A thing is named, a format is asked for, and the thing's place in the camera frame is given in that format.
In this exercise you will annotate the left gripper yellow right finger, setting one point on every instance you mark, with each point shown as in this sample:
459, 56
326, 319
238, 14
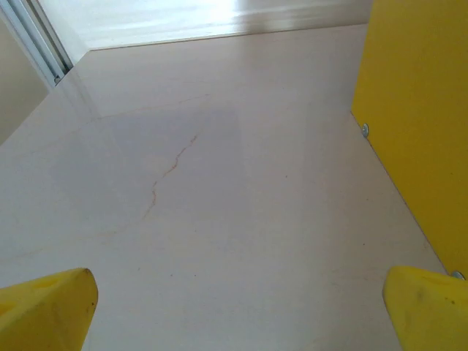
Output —
431, 314

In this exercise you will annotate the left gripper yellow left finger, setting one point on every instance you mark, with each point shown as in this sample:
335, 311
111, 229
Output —
47, 314

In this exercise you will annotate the silver shelf screw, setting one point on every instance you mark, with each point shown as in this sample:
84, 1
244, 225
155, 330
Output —
457, 275
365, 129

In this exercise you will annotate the yellow bookshelf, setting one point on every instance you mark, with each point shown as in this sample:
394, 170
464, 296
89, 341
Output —
420, 109

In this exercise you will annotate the aluminium frame post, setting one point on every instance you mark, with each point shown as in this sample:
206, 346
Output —
34, 33

